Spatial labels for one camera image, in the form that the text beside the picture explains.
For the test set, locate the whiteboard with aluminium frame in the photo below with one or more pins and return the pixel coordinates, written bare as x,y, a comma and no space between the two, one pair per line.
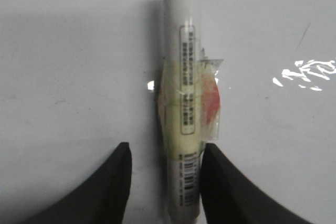
79,76

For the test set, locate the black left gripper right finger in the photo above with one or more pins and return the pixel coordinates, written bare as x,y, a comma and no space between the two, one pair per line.
228,196

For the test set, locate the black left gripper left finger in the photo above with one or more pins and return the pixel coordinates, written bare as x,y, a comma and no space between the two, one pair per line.
102,198

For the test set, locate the white whiteboard marker pen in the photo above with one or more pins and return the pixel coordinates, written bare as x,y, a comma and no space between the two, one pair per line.
188,106

